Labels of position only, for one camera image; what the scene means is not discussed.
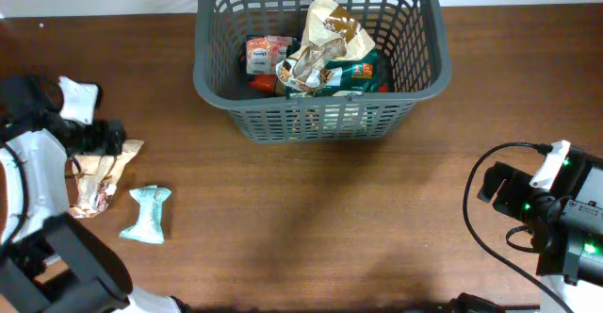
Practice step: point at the light teal packet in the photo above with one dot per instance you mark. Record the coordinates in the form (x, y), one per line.
(148, 227)

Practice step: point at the grey plastic basket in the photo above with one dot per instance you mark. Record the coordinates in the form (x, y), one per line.
(411, 34)

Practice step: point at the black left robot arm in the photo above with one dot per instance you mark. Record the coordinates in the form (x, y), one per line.
(50, 262)

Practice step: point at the orange tan cracker package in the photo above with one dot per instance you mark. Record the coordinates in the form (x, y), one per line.
(264, 83)

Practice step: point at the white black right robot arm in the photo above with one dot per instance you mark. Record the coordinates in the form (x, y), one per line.
(560, 207)

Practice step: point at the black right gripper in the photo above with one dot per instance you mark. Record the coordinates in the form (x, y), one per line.
(500, 187)

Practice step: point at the green white snack bag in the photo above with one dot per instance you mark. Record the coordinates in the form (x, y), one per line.
(313, 71)

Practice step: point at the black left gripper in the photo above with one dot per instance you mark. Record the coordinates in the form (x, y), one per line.
(111, 137)

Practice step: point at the brown wrapper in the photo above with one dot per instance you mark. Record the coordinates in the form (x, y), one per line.
(330, 34)
(97, 179)

